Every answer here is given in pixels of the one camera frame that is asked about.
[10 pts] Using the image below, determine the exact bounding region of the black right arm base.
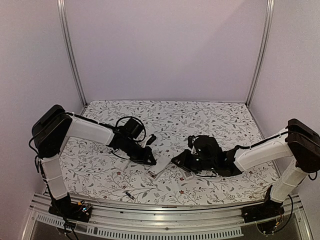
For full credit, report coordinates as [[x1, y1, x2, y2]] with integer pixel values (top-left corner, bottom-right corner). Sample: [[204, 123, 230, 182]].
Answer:
[[241, 185, 285, 235]]

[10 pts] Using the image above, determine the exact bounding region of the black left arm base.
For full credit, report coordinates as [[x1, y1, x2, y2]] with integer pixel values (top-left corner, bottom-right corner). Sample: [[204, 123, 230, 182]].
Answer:
[[48, 194, 93, 223]]

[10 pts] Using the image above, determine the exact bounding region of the white remote with QR label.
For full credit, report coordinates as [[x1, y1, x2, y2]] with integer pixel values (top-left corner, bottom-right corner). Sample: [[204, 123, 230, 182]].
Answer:
[[182, 171, 194, 181]]

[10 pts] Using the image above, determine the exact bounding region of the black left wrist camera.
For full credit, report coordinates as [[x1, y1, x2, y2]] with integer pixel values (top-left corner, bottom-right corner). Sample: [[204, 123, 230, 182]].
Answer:
[[146, 134, 157, 146]]

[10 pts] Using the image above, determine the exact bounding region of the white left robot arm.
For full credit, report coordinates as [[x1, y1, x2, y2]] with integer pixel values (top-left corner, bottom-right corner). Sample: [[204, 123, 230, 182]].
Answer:
[[28, 104, 157, 217]]

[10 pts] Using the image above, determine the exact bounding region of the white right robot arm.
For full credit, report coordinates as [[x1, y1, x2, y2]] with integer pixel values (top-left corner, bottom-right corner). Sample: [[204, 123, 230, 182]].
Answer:
[[171, 118, 320, 218]]

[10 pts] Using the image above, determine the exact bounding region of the white remote with logo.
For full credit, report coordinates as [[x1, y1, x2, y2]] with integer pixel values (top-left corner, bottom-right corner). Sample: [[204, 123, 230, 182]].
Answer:
[[113, 159, 131, 171]]

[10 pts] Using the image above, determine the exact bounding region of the aluminium frame post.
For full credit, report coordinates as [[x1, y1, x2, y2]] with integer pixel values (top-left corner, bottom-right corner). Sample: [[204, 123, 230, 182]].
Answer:
[[245, 0, 275, 108], [56, 0, 88, 108]]

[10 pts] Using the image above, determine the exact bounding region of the aluminium back left frame post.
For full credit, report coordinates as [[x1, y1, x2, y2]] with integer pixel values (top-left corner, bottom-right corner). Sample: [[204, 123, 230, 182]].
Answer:
[[56, 0, 88, 108]]

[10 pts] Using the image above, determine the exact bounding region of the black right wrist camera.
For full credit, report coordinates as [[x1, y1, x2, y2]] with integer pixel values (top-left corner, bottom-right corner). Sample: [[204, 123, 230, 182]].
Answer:
[[187, 135, 196, 149]]

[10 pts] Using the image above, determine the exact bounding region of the white remote control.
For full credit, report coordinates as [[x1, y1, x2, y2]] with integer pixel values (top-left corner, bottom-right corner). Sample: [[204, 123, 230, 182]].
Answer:
[[145, 156, 171, 180]]

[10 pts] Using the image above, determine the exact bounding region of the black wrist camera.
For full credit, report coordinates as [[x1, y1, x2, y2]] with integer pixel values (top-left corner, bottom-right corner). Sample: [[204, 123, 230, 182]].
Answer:
[[187, 135, 196, 149], [146, 134, 157, 146]]

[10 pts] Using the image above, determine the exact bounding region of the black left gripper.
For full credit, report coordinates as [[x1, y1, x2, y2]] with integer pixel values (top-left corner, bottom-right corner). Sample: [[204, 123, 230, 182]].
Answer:
[[123, 138, 157, 166]]

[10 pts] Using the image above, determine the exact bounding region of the aluminium front rail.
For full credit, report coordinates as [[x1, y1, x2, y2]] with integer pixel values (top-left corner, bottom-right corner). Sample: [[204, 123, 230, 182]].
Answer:
[[21, 193, 316, 240]]

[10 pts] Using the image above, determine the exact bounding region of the aluminium back right frame post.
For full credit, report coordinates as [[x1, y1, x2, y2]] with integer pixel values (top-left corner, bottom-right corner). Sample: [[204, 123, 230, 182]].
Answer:
[[245, 0, 275, 108]]

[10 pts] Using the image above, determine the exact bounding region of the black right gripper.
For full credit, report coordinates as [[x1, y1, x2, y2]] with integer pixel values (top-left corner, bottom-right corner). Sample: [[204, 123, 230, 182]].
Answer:
[[171, 149, 216, 174]]

